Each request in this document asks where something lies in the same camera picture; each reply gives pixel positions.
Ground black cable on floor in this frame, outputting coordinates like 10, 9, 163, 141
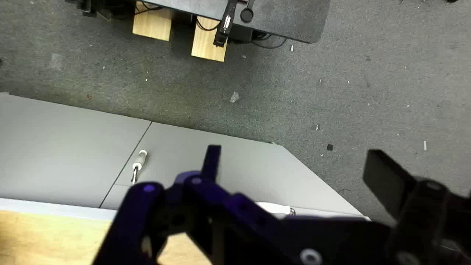
250, 32, 290, 50

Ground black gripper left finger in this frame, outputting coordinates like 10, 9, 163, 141
93, 146, 390, 265

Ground light wooden block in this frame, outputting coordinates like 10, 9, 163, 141
133, 1, 172, 41
191, 16, 227, 62

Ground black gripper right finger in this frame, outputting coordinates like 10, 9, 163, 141
364, 150, 471, 265

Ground dark grey desk top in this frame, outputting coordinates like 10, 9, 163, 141
144, 0, 330, 44

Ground silver cabinet key lock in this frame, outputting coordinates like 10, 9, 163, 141
131, 150, 149, 184

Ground grey lateral file cabinet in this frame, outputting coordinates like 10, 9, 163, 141
0, 93, 359, 216

